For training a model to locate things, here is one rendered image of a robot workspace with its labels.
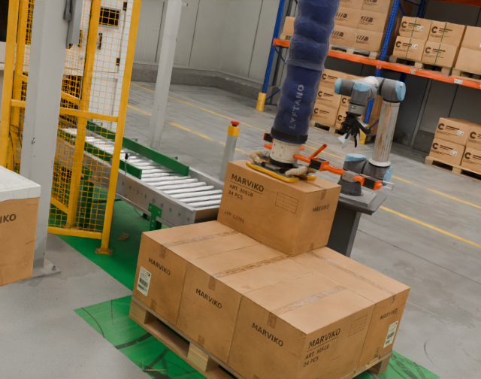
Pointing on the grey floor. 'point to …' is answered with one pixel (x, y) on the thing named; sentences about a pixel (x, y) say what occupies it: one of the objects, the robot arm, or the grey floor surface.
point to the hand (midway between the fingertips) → (349, 148)
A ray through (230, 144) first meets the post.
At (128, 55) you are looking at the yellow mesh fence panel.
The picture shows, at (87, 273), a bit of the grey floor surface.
